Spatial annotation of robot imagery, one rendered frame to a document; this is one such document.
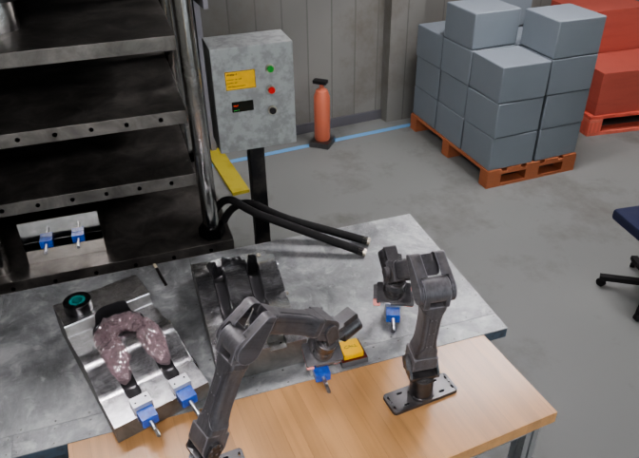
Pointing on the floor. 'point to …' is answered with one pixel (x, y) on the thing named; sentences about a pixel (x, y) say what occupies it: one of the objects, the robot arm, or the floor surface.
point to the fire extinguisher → (321, 117)
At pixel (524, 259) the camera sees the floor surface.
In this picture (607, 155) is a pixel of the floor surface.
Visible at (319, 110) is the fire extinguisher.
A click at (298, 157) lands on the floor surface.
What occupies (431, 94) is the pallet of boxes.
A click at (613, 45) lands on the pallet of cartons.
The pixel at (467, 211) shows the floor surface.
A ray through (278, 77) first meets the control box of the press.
